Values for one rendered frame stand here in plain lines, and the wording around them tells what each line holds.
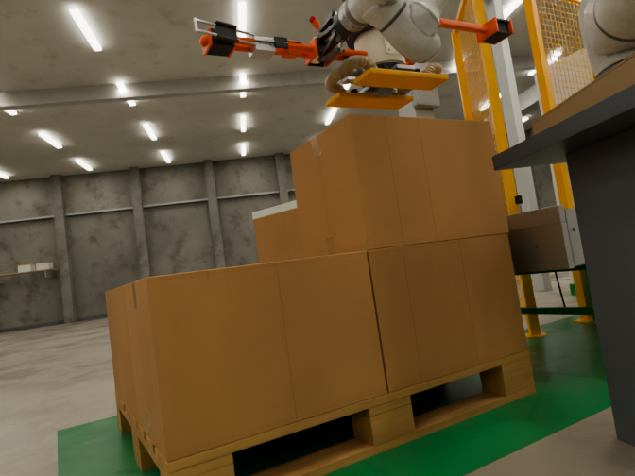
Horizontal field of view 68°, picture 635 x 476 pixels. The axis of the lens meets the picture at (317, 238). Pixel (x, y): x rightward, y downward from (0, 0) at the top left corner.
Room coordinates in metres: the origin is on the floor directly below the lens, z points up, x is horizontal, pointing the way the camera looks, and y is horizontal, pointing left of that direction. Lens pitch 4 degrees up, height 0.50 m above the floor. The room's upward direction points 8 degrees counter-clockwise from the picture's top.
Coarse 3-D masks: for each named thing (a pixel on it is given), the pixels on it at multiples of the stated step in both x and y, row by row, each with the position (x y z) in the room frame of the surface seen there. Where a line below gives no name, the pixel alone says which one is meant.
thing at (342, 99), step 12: (336, 96) 1.63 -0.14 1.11; (348, 96) 1.64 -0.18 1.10; (360, 96) 1.66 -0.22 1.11; (372, 96) 1.69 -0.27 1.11; (396, 96) 1.74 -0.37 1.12; (408, 96) 1.77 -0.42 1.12; (360, 108) 1.77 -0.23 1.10; (372, 108) 1.80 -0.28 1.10; (384, 108) 1.82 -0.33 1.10; (396, 108) 1.84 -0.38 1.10
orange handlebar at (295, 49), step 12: (444, 24) 1.45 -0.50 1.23; (456, 24) 1.48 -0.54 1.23; (468, 24) 1.50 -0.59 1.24; (204, 36) 1.33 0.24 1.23; (240, 48) 1.41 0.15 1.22; (276, 48) 1.47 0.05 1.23; (288, 48) 1.45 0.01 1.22; (300, 48) 1.47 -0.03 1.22; (312, 48) 1.49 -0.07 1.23; (336, 60) 1.60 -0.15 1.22; (408, 60) 1.69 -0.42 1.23
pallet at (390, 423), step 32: (416, 384) 1.38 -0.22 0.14; (512, 384) 1.57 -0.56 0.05; (128, 416) 1.58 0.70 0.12; (320, 416) 1.22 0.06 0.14; (352, 416) 1.37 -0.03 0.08; (384, 416) 1.32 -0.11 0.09; (416, 416) 1.49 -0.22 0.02; (448, 416) 1.45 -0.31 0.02; (224, 448) 1.10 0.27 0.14; (352, 448) 1.31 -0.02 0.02; (384, 448) 1.31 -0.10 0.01
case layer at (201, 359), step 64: (320, 256) 1.26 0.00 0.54; (384, 256) 1.36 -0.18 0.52; (448, 256) 1.48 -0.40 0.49; (128, 320) 1.36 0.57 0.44; (192, 320) 1.08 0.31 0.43; (256, 320) 1.16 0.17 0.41; (320, 320) 1.24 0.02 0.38; (384, 320) 1.34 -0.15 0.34; (448, 320) 1.46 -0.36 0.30; (512, 320) 1.60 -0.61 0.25; (128, 384) 1.51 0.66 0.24; (192, 384) 1.07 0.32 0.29; (256, 384) 1.15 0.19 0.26; (320, 384) 1.23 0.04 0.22; (384, 384) 1.33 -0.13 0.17; (192, 448) 1.06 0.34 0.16
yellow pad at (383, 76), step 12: (372, 72) 1.46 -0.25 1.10; (384, 72) 1.48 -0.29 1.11; (396, 72) 1.50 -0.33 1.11; (408, 72) 1.53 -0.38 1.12; (420, 72) 1.56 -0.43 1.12; (360, 84) 1.54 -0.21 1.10; (372, 84) 1.55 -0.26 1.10; (384, 84) 1.57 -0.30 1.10; (396, 84) 1.59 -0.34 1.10; (408, 84) 1.60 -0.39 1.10; (420, 84) 1.62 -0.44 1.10; (432, 84) 1.64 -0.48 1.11
